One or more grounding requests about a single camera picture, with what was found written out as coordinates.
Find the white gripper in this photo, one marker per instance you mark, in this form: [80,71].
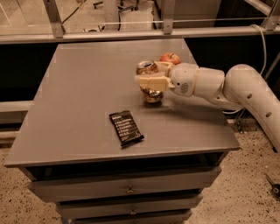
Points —
[184,78]

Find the orange soda can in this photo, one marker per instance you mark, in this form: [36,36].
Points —
[147,71]

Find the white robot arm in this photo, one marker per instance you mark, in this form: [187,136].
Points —
[242,87]

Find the red apple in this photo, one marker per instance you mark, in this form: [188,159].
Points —
[170,57]

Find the black snack bar wrapper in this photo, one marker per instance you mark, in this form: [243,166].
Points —
[126,128]

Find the grey drawer cabinet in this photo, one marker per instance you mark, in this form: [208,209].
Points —
[91,145]

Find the grey metal railing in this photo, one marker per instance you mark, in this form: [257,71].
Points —
[38,21]

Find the black caster wheel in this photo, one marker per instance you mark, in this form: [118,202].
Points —
[275,188]

